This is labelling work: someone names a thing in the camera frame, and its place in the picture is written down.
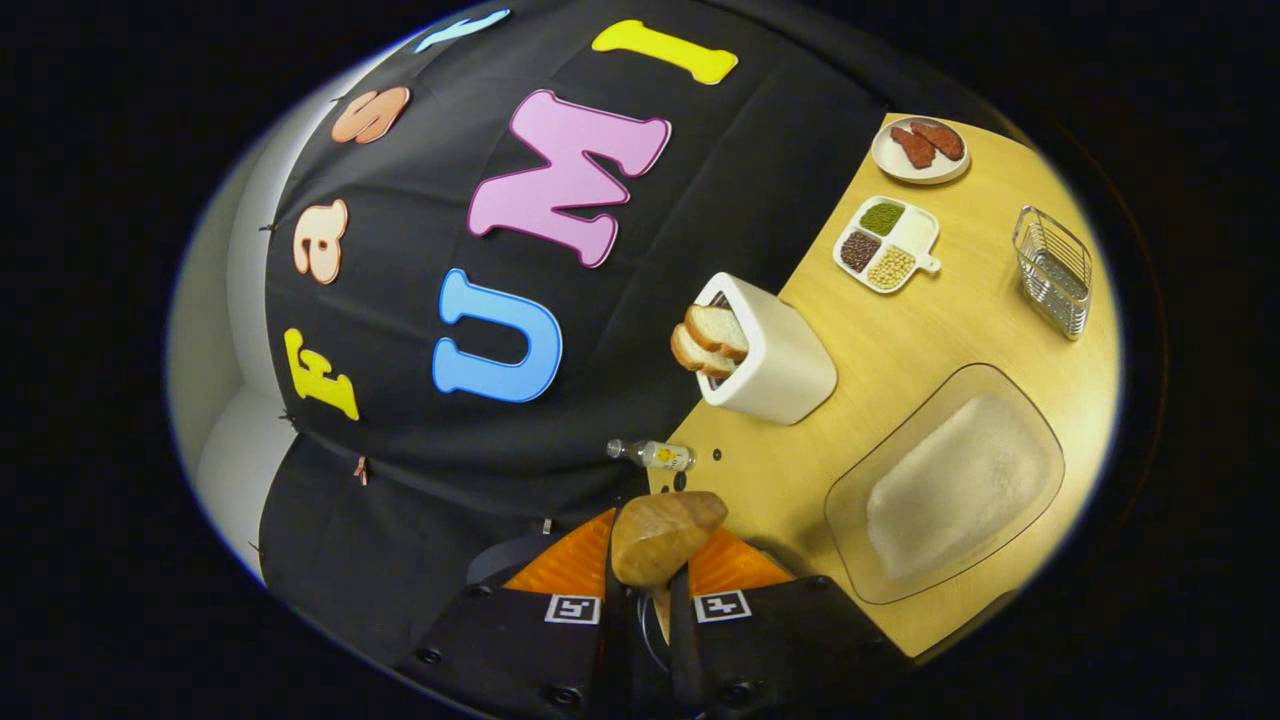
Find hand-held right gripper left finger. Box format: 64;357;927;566
393;507;633;717

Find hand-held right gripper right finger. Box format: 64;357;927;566
664;526;903;717

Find wooden spoon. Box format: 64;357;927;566
609;489;730;643

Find wire chopstick holder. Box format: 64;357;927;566
1011;204;1095;343

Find clear rice tray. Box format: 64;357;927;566
823;362;1068;607

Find small clear bottle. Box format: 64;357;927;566
605;437;697;474

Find white toaster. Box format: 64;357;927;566
692;271;840;428

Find yellow soybeans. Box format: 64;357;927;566
865;246;918;292

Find dark red beans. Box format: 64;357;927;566
839;231;884;274

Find white divided dish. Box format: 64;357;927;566
831;195;944;296

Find round white plate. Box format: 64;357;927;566
870;115;973;187

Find red meat slice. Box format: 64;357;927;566
909;120;967;163
889;126;939;171

